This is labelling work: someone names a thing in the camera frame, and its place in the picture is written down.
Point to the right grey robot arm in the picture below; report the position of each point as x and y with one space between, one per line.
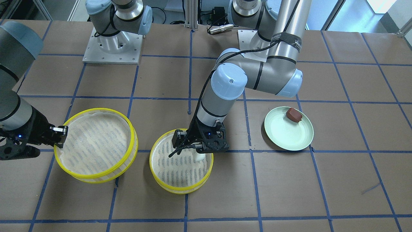
19 46

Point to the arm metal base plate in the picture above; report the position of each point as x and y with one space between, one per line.
250 40
123 48

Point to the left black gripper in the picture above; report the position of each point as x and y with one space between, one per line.
178 138

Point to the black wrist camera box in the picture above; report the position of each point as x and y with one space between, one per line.
178 138

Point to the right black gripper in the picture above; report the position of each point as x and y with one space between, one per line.
36 128

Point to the yellow bamboo steamer layer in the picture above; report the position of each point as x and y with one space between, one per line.
179 174

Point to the brown red bun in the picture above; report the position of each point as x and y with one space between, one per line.
294 115

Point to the light green plate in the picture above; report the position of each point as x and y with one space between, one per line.
287 134

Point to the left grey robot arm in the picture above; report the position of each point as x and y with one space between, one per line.
267 65

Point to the white steamed bun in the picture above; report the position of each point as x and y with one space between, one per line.
197 156

